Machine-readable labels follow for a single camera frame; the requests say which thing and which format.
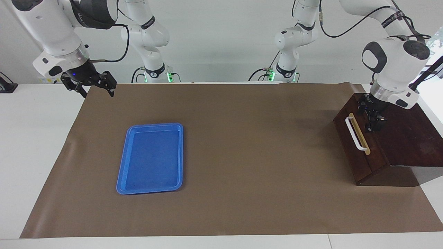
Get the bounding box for blue plastic tray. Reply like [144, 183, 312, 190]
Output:
[116, 123, 184, 195]

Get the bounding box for white drawer handle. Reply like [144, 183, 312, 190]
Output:
[345, 116, 368, 151]

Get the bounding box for brown table mat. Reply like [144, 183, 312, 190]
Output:
[20, 82, 443, 239]

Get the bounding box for black right arm base cable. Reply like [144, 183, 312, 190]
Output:
[131, 67, 181, 83]

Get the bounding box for wooden drawer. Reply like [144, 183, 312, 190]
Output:
[334, 99, 387, 173]

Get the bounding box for black clamp stand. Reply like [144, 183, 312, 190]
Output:
[408, 55, 443, 94]

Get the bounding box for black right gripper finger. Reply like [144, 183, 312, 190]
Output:
[61, 74, 88, 98]
[100, 71, 117, 97]

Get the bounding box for black table clamp mount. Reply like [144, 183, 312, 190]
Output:
[0, 72, 18, 94]

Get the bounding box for dark wooden drawer cabinet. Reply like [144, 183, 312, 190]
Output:
[333, 93, 443, 187]

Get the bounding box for black left arm base cable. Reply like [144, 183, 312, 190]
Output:
[248, 52, 281, 82]

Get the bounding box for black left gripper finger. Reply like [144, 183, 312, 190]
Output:
[365, 116, 387, 133]
[356, 93, 369, 115]

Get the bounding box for black arm base cable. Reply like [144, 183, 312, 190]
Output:
[248, 52, 281, 82]
[131, 67, 181, 83]

